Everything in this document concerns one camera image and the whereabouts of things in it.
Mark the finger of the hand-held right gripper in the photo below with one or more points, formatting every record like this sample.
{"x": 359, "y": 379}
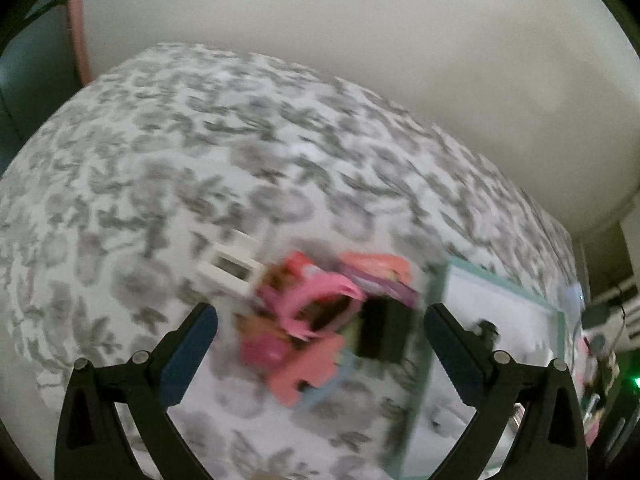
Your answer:
{"x": 484, "y": 332}

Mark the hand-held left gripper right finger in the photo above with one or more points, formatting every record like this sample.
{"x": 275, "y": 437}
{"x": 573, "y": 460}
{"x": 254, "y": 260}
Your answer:
{"x": 452, "y": 355}

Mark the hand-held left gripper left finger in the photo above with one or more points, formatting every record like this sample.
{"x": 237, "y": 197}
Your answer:
{"x": 187, "y": 355}

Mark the teal box lid tray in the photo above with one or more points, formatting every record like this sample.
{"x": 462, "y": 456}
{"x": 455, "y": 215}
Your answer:
{"x": 500, "y": 300}

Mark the pink ball doll toy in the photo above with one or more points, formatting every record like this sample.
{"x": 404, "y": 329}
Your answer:
{"x": 262, "y": 352}

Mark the purple tube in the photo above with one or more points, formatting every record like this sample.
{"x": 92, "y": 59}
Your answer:
{"x": 385, "y": 287}

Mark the white plastic holder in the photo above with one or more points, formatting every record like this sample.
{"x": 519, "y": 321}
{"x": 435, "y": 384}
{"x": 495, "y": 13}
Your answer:
{"x": 227, "y": 265}

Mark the coral card pack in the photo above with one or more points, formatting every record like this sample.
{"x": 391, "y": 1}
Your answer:
{"x": 380, "y": 265}

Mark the pink and blue toy case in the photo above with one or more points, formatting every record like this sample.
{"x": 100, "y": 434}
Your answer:
{"x": 310, "y": 370}

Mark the pink kids watch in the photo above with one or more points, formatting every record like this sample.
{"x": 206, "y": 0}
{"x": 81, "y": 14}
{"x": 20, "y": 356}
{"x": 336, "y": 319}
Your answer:
{"x": 320, "y": 292}

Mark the white power device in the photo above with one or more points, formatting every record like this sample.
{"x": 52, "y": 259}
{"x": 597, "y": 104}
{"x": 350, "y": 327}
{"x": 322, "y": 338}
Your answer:
{"x": 575, "y": 295}

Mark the black power adapter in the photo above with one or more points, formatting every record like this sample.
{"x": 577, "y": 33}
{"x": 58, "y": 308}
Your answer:
{"x": 597, "y": 316}

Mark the grey floral blanket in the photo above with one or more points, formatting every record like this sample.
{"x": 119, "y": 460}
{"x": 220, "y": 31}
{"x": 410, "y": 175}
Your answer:
{"x": 175, "y": 160}

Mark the dark wardrobe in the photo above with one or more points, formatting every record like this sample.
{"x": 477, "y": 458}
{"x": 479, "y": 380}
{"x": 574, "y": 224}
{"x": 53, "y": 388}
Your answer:
{"x": 30, "y": 75}

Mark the black wall charger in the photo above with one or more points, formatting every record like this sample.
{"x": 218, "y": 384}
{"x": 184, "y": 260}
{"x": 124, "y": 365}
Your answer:
{"x": 387, "y": 330}

